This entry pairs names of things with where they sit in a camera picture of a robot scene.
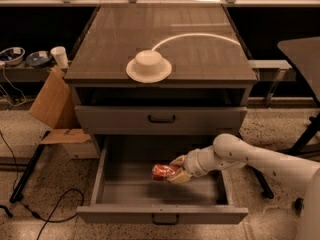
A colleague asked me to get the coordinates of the white upside-down bowl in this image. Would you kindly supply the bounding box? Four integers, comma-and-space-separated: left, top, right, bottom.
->
126, 50, 172, 83

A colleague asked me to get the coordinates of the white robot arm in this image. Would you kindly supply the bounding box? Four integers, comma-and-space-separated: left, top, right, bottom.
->
168, 133, 320, 240

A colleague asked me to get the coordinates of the black middle drawer handle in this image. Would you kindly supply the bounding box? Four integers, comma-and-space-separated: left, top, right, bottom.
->
151, 214, 180, 226

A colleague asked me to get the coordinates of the closed top drawer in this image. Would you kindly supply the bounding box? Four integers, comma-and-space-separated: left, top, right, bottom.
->
75, 106, 247, 135

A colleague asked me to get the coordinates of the black drawer handle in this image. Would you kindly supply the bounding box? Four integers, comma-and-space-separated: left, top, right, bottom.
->
151, 214, 180, 226
148, 115, 176, 124

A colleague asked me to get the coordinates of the blue bowl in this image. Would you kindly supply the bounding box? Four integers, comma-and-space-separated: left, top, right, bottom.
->
26, 51, 52, 67
0, 47, 25, 66

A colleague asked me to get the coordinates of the blue bowl right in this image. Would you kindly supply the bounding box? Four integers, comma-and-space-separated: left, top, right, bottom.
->
26, 51, 52, 67

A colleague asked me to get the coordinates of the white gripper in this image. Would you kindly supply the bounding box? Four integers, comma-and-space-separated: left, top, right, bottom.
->
168, 150, 202, 184

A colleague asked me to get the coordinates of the blue bowl left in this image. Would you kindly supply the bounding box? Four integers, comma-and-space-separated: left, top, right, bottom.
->
0, 47, 25, 66

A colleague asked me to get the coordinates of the black left stand leg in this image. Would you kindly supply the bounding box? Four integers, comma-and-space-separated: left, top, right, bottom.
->
9, 144, 45, 204

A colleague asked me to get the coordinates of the black top drawer handle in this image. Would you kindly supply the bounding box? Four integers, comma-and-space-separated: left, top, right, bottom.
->
148, 115, 176, 124

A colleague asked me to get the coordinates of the white paper cup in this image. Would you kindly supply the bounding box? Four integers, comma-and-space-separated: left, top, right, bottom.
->
51, 46, 69, 69

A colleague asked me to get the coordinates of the black right stand leg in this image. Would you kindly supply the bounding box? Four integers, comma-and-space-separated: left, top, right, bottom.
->
253, 168, 274, 199

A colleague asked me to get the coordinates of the red coke can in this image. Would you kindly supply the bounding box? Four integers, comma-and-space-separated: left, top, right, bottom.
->
152, 164, 179, 181

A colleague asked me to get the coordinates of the open middle drawer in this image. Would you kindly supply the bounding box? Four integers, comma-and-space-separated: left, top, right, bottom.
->
77, 135, 248, 225

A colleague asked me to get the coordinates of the grey side table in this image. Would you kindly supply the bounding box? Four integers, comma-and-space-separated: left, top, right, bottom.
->
278, 37, 320, 102

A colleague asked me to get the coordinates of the grey drawer cabinet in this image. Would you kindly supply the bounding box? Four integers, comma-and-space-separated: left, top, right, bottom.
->
65, 3, 257, 150

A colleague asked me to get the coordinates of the black stand leg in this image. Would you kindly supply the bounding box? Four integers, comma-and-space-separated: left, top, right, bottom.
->
253, 168, 274, 199
9, 144, 45, 204

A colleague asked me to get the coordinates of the brown cardboard box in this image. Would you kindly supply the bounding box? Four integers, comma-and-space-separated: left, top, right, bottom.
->
29, 66, 99, 159

